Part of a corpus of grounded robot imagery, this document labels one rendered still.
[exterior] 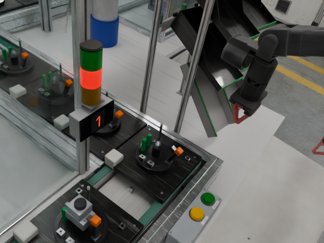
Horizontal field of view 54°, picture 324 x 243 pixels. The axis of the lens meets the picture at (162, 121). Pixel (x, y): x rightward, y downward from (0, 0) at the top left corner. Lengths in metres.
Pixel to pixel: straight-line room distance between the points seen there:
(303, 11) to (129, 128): 4.11
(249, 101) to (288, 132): 2.27
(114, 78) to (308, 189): 0.99
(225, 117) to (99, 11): 0.90
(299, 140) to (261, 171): 1.74
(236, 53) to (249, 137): 0.72
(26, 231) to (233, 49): 0.68
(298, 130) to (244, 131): 1.71
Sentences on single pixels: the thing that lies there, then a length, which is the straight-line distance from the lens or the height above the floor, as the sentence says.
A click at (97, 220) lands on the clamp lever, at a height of 1.08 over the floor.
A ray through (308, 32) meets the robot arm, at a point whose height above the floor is 1.53.
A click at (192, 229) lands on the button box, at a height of 0.96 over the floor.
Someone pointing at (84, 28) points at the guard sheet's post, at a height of 1.45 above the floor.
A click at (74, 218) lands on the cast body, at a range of 0.84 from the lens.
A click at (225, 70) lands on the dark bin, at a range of 1.14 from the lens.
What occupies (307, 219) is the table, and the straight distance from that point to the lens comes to 1.28.
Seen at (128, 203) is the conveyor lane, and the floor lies 0.92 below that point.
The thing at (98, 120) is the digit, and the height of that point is 1.21.
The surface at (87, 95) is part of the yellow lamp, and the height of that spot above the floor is 1.29.
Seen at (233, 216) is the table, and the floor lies 0.86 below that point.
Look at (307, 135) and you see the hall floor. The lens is 3.16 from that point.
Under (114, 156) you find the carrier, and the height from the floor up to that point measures 0.99.
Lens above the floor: 1.77
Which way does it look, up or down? 41 degrees down
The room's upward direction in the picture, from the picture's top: 12 degrees clockwise
